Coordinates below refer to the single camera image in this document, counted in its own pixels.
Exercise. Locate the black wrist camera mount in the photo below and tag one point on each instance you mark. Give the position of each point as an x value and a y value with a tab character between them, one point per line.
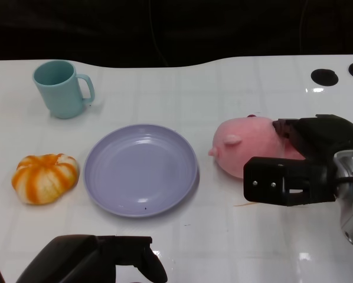
268	179

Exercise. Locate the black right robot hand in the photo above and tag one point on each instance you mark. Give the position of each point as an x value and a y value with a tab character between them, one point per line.
321	132

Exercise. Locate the pink plush pig doll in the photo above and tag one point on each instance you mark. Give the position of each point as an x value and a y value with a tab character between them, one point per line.
247	141

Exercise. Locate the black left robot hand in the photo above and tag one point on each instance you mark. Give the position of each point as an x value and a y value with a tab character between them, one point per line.
85	259

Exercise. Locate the lilac plastic plate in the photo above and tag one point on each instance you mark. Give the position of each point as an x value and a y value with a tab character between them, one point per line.
141	171

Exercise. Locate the teal plastic mug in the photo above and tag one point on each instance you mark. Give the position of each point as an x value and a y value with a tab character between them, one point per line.
61	94

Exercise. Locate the orange white striped plush pumpkin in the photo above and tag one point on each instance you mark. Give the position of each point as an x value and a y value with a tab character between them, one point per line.
43	179

